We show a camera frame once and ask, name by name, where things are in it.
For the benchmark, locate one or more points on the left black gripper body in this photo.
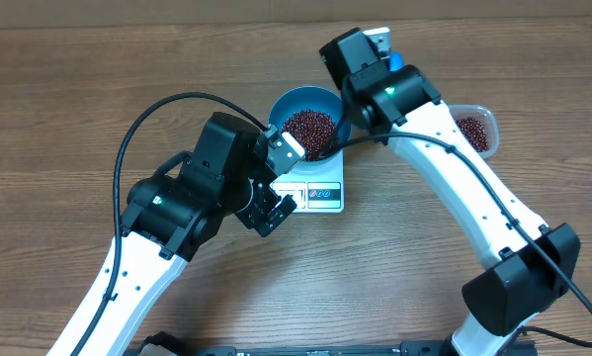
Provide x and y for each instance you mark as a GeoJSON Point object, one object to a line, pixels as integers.
{"type": "Point", "coordinates": [253, 206]}

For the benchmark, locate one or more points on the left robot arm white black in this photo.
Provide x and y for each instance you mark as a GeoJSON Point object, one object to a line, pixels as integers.
{"type": "Point", "coordinates": [170, 215]}

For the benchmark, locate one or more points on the clear plastic container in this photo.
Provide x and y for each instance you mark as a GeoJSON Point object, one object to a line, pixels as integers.
{"type": "Point", "coordinates": [483, 115]}

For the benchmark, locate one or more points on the red beans in bowl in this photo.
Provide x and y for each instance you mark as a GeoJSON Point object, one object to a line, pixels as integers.
{"type": "Point", "coordinates": [313, 130]}

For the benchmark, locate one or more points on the red adzuki beans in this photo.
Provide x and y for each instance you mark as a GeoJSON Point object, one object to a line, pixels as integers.
{"type": "Point", "coordinates": [475, 133]}

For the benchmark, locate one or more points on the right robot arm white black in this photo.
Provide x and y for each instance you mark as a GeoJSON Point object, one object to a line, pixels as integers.
{"type": "Point", "coordinates": [526, 263]}

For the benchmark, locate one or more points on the teal blue bowl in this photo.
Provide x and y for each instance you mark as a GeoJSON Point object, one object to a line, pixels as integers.
{"type": "Point", "coordinates": [314, 98]}

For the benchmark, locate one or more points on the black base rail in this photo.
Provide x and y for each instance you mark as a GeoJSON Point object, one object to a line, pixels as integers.
{"type": "Point", "coordinates": [163, 343]}

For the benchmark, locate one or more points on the white digital kitchen scale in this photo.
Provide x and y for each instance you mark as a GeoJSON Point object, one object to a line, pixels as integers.
{"type": "Point", "coordinates": [317, 187]}

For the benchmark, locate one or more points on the blue plastic scoop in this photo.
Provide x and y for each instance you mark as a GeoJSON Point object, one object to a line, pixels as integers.
{"type": "Point", "coordinates": [396, 61]}

